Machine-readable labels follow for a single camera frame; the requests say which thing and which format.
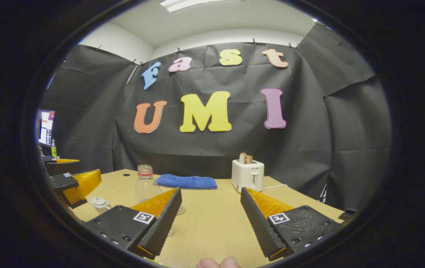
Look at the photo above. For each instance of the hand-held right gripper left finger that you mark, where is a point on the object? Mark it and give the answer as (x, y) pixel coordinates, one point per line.
(166, 223)

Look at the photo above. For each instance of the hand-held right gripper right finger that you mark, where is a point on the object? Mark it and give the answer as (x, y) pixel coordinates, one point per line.
(257, 227)

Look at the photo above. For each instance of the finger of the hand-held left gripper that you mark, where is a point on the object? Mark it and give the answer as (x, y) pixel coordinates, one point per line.
(63, 181)
(63, 167)

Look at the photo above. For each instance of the round wooden coaster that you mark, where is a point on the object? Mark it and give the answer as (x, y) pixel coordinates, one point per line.
(182, 210)

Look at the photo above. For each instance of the clear plastic water bottle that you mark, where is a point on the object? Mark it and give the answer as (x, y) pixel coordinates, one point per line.
(146, 188)

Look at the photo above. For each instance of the white ceramic teacup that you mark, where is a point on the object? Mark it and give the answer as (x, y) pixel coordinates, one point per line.
(103, 209)

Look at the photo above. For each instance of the green drink bottle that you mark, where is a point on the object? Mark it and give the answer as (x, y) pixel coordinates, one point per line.
(54, 149)

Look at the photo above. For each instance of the computer monitor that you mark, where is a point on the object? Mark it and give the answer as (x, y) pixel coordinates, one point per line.
(46, 128)

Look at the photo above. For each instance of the blue folded towel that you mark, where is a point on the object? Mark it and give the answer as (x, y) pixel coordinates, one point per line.
(186, 181)

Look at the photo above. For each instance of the white toaster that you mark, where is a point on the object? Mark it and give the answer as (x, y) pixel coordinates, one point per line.
(245, 176)

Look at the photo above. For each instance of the toasted bread slice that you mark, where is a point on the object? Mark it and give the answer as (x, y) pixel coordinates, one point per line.
(245, 158)

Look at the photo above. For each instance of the black backdrop cloth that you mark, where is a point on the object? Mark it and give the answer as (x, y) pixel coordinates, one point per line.
(234, 149)

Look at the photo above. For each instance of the ceiling light panel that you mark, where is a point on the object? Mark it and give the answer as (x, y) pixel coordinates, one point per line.
(182, 4)

